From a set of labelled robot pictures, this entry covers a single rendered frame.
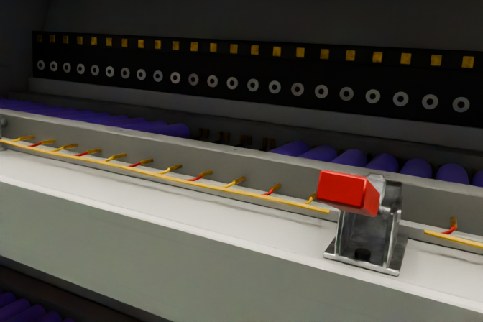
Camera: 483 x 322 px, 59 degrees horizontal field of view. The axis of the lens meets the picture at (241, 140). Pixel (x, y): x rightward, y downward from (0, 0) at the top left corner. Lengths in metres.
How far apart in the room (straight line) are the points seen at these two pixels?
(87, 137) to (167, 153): 0.06
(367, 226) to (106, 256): 0.12
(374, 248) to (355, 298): 0.03
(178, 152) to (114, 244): 0.07
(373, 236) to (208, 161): 0.10
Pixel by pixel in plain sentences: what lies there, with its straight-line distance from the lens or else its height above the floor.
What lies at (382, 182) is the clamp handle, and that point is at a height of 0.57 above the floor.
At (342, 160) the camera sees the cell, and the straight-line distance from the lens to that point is 0.26.
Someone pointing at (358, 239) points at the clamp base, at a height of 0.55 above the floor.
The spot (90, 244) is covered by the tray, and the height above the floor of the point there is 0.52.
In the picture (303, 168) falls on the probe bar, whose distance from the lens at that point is 0.22.
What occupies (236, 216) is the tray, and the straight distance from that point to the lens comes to 0.20.
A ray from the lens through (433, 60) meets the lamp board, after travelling 0.34.
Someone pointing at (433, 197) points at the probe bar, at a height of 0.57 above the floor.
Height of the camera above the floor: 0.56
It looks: 5 degrees up
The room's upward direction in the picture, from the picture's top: 11 degrees clockwise
